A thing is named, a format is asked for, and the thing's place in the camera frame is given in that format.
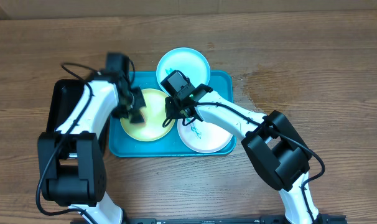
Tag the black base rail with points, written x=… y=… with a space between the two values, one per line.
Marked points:
x=269 y=219

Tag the light blue plate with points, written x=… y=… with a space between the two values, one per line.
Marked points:
x=188 y=61

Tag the yellow plate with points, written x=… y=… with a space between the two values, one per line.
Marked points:
x=154 y=115

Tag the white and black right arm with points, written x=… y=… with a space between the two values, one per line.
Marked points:
x=276 y=151

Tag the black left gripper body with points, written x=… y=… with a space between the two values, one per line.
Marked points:
x=127 y=103

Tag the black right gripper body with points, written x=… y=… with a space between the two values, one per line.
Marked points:
x=173 y=112

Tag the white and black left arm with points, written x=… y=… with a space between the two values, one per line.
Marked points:
x=72 y=170

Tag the black rectangular tray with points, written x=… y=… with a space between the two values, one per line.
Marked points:
x=66 y=95

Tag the white plate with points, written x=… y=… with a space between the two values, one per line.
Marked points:
x=203 y=137

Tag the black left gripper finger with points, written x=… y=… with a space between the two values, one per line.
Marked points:
x=136 y=117
x=138 y=98

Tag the blue plastic tray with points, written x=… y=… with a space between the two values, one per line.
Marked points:
x=171 y=145

